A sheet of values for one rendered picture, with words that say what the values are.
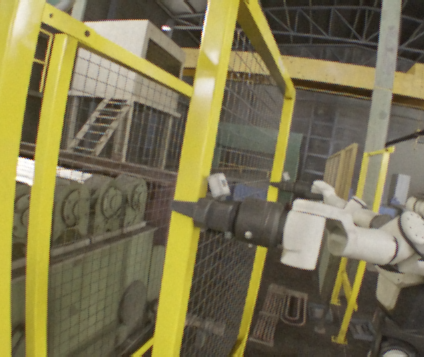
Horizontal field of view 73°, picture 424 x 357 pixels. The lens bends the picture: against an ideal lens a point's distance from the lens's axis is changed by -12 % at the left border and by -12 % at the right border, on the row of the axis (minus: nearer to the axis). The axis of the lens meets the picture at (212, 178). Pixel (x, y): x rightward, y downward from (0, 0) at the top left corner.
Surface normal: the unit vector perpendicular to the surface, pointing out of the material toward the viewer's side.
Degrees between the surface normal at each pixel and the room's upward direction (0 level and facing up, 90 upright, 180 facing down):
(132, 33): 90
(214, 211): 90
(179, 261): 90
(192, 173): 90
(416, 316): 100
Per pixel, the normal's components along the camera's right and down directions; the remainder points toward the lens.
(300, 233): -0.31, -0.15
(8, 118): 0.92, 0.18
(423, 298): -0.08, 0.25
